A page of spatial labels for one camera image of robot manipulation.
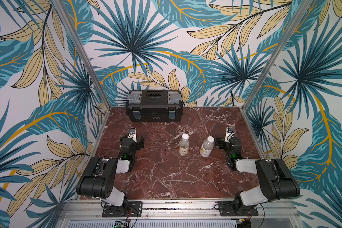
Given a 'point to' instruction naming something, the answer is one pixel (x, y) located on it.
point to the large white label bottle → (207, 147)
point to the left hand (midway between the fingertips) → (134, 136)
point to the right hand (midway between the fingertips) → (226, 135)
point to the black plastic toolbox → (154, 105)
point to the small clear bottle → (184, 144)
